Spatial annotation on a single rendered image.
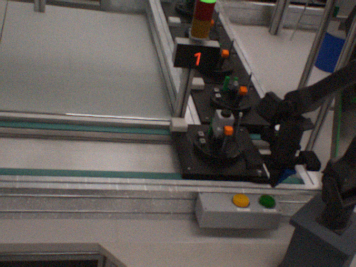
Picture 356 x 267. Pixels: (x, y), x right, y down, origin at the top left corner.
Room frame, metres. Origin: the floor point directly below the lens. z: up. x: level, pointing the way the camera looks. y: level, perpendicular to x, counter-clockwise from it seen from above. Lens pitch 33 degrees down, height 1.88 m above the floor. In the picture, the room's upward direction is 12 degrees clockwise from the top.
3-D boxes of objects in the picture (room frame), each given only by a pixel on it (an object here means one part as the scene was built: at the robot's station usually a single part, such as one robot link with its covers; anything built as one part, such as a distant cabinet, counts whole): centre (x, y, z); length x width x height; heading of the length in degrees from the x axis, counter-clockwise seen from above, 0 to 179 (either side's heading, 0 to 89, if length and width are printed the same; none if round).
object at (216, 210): (1.14, -0.19, 0.93); 0.21 x 0.07 x 0.06; 106
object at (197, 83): (1.62, -0.15, 1.01); 0.24 x 0.24 x 0.13; 16
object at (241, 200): (1.14, -0.19, 0.96); 0.04 x 0.04 x 0.02
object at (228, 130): (1.30, -0.13, 1.04); 0.04 x 0.02 x 0.08; 16
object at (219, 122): (1.36, -0.12, 1.06); 0.08 x 0.04 x 0.07; 16
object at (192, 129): (1.35, -0.12, 0.96); 0.24 x 0.24 x 0.02; 16
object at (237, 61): (1.86, -0.08, 1.01); 0.24 x 0.24 x 0.13; 16
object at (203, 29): (1.44, 0.00, 1.28); 0.05 x 0.05 x 0.05
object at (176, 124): (1.41, 0.00, 0.97); 0.05 x 0.05 x 0.04; 16
